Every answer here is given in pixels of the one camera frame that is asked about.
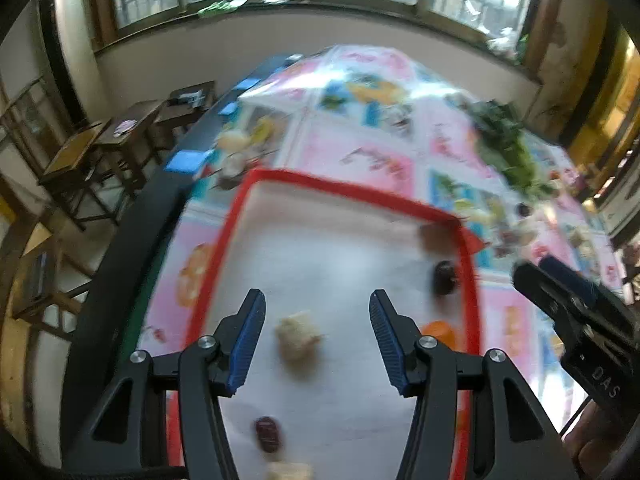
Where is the dark wooden chair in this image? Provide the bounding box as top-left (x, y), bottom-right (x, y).
top-left (0, 77), bottom-right (122, 231)

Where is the pale sugarcane piece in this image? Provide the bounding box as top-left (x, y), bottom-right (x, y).
top-left (276, 311), bottom-right (322, 362)
top-left (266, 462), bottom-right (314, 480)

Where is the green leafy vegetable bunch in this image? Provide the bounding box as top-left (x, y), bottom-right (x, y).
top-left (465, 100), bottom-right (555, 200)

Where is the green cloth on sill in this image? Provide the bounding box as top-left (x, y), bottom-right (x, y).
top-left (198, 0), bottom-right (247, 18)

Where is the dark wooden side table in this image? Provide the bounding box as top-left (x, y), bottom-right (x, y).
top-left (96, 100), bottom-right (164, 200)

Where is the blue sponge block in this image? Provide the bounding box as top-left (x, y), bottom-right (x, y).
top-left (164, 150), bottom-right (213, 174)

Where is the colourful fruit print tablecloth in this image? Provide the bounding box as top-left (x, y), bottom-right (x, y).
top-left (134, 46), bottom-right (622, 426)

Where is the dark purple plum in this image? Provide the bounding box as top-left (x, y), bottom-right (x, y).
top-left (432, 260), bottom-right (459, 297)

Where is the red rimmed white tray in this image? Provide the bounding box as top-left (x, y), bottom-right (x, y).
top-left (186, 169), bottom-right (480, 479)

